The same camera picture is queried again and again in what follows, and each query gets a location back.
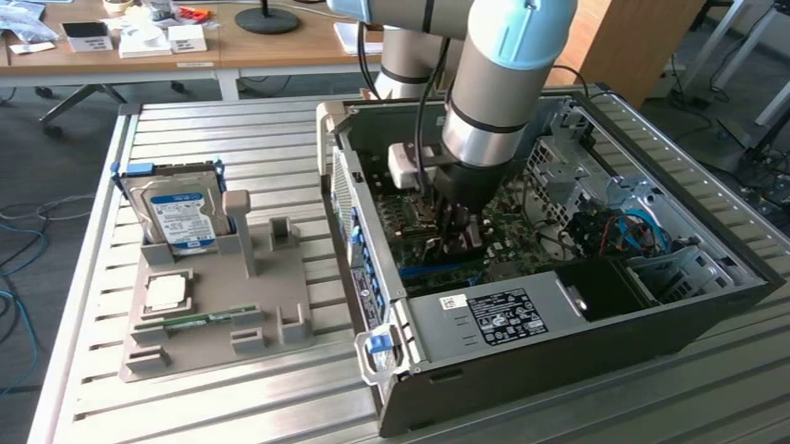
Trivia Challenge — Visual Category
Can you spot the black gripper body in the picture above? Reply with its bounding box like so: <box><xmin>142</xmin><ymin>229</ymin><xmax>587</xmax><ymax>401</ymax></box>
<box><xmin>431</xmin><ymin>161</ymin><xmax>509</xmax><ymax>218</ymax></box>

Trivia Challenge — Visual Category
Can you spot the blue expansion slot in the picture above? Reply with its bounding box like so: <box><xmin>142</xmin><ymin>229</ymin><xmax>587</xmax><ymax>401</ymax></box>
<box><xmin>399</xmin><ymin>264</ymin><xmax>463</xmax><ymax>280</ymax></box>

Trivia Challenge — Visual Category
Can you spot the green motherboard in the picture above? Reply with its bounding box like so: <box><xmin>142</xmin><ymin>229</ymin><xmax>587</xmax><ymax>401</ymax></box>
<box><xmin>371</xmin><ymin>166</ymin><xmax>585</xmax><ymax>298</ymax></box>

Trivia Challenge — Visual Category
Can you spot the black case label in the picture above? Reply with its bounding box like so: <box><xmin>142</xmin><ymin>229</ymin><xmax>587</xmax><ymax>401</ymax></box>
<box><xmin>350</xmin><ymin>266</ymin><xmax>379</xmax><ymax>327</ymax></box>

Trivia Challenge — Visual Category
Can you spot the grey power supply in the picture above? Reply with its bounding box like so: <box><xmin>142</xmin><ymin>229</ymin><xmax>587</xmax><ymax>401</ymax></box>
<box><xmin>403</xmin><ymin>271</ymin><xmax>591</xmax><ymax>364</ymax></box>

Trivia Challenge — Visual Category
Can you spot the black open PC case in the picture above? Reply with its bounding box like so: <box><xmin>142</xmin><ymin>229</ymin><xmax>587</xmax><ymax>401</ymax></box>
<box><xmin>315</xmin><ymin>82</ymin><xmax>786</xmax><ymax>438</ymax></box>

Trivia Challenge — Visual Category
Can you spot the stack of white papers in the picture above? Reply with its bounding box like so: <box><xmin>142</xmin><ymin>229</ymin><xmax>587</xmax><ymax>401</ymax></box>
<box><xmin>332</xmin><ymin>20</ymin><xmax>386</xmax><ymax>56</ymax></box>

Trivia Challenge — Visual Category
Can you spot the grilled silver disk bay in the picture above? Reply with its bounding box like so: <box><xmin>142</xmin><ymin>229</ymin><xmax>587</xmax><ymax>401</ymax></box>
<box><xmin>626</xmin><ymin>244</ymin><xmax>735</xmax><ymax>304</ymax></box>

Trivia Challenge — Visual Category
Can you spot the wooden cabinet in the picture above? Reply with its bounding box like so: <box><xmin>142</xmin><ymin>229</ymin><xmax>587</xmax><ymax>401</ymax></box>
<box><xmin>554</xmin><ymin>0</ymin><xmax>709</xmax><ymax>110</ymax></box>

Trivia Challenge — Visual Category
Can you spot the grey parts rack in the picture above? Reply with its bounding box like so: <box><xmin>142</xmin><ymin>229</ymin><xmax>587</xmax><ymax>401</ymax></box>
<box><xmin>116</xmin><ymin>188</ymin><xmax>318</xmax><ymax>385</ymax></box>

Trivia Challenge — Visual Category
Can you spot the wooden office desk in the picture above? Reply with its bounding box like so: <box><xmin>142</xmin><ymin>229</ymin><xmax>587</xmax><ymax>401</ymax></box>
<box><xmin>0</xmin><ymin>0</ymin><xmax>557</xmax><ymax>103</ymax></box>

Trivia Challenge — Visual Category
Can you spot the green RAM stick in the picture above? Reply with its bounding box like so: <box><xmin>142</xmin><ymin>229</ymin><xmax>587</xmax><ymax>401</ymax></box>
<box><xmin>132</xmin><ymin>303</ymin><xmax>258</xmax><ymax>332</ymax></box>

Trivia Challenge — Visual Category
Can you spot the hard disk with blue label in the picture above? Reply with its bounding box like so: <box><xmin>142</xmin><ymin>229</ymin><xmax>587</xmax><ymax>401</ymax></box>
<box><xmin>116</xmin><ymin>162</ymin><xmax>224</xmax><ymax>258</ymax></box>

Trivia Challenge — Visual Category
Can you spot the black equipment stand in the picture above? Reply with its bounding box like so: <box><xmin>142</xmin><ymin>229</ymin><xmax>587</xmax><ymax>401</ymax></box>
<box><xmin>702</xmin><ymin>78</ymin><xmax>790</xmax><ymax>218</ymax></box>

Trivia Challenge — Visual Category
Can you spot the black round lamp base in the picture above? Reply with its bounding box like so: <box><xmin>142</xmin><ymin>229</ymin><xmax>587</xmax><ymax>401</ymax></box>
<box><xmin>234</xmin><ymin>0</ymin><xmax>303</xmax><ymax>35</ymax></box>

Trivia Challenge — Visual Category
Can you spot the silver CPU chip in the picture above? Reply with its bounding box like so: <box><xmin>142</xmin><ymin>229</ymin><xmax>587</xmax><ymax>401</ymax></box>
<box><xmin>142</xmin><ymin>276</ymin><xmax>190</xmax><ymax>314</ymax></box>

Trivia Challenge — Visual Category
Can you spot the blue plastic disk carrier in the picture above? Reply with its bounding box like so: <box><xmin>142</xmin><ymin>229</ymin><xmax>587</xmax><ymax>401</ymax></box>
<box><xmin>108</xmin><ymin>158</ymin><xmax>224</xmax><ymax>204</ymax></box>

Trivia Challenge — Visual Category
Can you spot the white printed box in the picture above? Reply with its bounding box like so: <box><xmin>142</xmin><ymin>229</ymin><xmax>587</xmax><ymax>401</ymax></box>
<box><xmin>167</xmin><ymin>23</ymin><xmax>208</xmax><ymax>55</ymax></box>

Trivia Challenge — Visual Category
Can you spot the orange plastic item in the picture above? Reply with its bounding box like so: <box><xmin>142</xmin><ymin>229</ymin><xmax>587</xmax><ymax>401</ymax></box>
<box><xmin>176</xmin><ymin>6</ymin><xmax>215</xmax><ymax>25</ymax></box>

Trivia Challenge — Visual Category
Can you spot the flat white box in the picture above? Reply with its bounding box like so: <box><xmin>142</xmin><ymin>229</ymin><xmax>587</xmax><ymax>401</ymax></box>
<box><xmin>116</xmin><ymin>34</ymin><xmax>174</xmax><ymax>60</ymax></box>

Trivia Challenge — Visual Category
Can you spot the white tape roll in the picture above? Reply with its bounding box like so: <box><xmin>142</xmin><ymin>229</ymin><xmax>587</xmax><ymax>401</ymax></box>
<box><xmin>122</xmin><ymin>25</ymin><xmax>164</xmax><ymax>47</ymax></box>

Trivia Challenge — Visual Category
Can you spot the dark wheeled desk leg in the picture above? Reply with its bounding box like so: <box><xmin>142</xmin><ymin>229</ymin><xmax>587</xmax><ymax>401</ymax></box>
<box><xmin>36</xmin><ymin>82</ymin><xmax>128</xmax><ymax>138</ymax></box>

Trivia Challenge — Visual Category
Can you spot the white paper card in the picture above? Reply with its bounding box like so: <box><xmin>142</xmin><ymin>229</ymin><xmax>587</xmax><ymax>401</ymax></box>
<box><xmin>8</xmin><ymin>41</ymin><xmax>57</xmax><ymax>56</ymax></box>

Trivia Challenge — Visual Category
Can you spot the clear plastic bag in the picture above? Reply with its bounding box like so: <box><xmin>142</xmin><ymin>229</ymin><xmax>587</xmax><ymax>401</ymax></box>
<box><xmin>0</xmin><ymin>8</ymin><xmax>61</xmax><ymax>45</ymax></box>

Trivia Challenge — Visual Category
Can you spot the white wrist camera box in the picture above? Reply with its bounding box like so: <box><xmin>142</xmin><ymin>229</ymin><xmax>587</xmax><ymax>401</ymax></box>
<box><xmin>387</xmin><ymin>142</ymin><xmax>458</xmax><ymax>191</ymax></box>

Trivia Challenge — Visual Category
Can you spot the black wire bundle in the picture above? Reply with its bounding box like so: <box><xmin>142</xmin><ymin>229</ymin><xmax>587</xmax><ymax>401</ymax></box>
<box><xmin>565</xmin><ymin>210</ymin><xmax>618</xmax><ymax>258</ymax></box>

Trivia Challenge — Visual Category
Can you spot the orange wire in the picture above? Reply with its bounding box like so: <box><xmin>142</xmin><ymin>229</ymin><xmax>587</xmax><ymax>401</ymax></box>
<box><xmin>601</xmin><ymin>215</ymin><xmax>657</xmax><ymax>252</ymax></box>

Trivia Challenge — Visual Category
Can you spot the blue wire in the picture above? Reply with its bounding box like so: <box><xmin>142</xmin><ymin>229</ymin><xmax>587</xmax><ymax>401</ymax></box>
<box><xmin>618</xmin><ymin>208</ymin><xmax>673</xmax><ymax>254</ymax></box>

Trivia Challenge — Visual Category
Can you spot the black cable over case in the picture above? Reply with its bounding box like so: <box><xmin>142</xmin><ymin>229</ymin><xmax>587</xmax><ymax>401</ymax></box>
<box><xmin>549</xmin><ymin>64</ymin><xmax>618</xmax><ymax>99</ymax></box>

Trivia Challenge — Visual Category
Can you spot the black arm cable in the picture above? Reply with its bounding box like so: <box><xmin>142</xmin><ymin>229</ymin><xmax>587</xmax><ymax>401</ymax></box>
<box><xmin>355</xmin><ymin>20</ymin><xmax>455</xmax><ymax>186</ymax></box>

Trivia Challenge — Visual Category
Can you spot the grey case handle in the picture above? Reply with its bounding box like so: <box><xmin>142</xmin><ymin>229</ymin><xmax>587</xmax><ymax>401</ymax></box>
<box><xmin>354</xmin><ymin>323</ymin><xmax>410</xmax><ymax>386</ymax></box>

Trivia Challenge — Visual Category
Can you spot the white desk frame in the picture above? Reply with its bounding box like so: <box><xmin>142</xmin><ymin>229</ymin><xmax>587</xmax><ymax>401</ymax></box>
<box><xmin>675</xmin><ymin>0</ymin><xmax>790</xmax><ymax>126</ymax></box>

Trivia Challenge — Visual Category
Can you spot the grey floor cable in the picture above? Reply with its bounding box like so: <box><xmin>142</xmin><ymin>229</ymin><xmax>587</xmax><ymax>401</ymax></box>
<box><xmin>0</xmin><ymin>192</ymin><xmax>99</xmax><ymax>223</ymax></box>

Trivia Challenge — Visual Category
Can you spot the blue floor cable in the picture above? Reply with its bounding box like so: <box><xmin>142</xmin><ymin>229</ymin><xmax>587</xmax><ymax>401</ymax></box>
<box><xmin>0</xmin><ymin>221</ymin><xmax>49</xmax><ymax>397</ymax></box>

